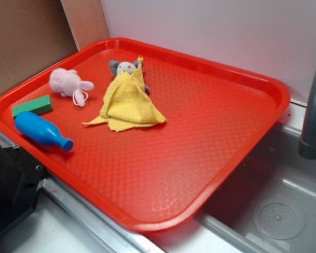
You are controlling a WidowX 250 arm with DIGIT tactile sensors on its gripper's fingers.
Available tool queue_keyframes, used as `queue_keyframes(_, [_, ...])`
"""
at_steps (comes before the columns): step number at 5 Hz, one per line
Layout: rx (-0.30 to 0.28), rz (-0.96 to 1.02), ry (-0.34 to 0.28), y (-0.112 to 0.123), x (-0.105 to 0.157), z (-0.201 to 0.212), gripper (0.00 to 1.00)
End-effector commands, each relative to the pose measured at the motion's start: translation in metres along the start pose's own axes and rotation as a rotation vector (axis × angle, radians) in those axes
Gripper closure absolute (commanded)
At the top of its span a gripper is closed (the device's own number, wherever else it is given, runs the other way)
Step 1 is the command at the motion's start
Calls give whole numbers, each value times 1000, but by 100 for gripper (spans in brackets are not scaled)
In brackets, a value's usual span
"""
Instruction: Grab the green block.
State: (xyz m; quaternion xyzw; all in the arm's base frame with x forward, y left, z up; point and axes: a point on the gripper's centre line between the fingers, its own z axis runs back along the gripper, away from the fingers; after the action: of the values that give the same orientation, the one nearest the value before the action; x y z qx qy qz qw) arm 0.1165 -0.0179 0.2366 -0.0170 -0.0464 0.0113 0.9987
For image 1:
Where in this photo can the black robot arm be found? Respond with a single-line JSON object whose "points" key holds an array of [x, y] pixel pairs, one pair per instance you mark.
{"points": [[20, 182]]}

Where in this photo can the brown cardboard panel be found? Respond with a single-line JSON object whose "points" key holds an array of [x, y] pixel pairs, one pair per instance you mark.
{"points": [[34, 35]]}

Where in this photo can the green rectangular block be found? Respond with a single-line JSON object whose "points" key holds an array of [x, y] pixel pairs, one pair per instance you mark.
{"points": [[38, 106]]}

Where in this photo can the red plastic tray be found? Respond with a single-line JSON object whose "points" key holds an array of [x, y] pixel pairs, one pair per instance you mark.
{"points": [[151, 179]]}

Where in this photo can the grey plush toy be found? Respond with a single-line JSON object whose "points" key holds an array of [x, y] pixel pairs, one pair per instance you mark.
{"points": [[127, 77]]}

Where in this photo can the yellow cloth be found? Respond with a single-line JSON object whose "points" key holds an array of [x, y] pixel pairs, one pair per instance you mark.
{"points": [[126, 110]]}

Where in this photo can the grey toy sink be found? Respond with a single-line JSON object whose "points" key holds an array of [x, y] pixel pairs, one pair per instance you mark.
{"points": [[268, 204]]}

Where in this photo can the blue plastic bottle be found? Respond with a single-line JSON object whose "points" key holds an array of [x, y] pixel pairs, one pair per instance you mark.
{"points": [[42, 131]]}

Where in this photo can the pink plush bunny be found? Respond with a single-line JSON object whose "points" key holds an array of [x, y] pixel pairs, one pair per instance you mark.
{"points": [[68, 84]]}

